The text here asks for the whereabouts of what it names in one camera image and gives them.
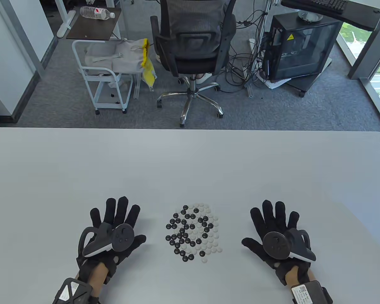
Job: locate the black mesh office chair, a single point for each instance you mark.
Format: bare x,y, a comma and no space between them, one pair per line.
193,63

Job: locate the white desk leg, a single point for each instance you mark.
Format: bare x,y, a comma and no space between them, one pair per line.
66,25

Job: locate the black white hand controller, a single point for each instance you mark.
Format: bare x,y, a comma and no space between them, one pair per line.
122,237
274,243

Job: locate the white papers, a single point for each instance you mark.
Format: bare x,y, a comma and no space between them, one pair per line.
275,84

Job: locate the white metal cart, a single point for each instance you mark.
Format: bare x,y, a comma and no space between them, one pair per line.
107,103

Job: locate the small brown side table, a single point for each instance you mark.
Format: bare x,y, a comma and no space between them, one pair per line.
91,30

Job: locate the black keyboard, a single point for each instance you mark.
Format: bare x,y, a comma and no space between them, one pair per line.
331,4

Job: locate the white bowl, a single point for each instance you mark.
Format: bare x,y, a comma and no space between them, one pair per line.
310,17

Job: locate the black computer tower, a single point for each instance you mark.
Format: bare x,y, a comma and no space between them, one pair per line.
304,47

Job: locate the yellow plastic bag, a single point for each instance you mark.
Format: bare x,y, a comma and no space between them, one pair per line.
148,74

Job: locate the person's left hand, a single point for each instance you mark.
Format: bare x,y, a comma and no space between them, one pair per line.
112,210

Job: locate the black desk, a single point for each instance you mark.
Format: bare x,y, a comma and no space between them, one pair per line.
357,15

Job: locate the pile of mixed go stones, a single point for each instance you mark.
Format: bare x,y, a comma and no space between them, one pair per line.
186,207

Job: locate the grey fabric bag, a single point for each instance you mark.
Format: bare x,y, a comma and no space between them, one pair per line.
126,57

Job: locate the black framed wrist camera module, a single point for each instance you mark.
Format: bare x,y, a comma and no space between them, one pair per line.
71,291

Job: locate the aluminium profile stand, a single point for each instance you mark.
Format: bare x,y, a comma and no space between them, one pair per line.
250,90

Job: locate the black rolling platform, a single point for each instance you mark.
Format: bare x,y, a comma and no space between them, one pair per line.
304,83

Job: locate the clear plastic water bottle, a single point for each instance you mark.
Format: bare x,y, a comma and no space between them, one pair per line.
95,12

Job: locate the person's right hand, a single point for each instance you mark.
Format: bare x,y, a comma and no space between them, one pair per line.
269,218

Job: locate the black boxed wrist camera module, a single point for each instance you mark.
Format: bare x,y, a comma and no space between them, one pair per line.
310,294

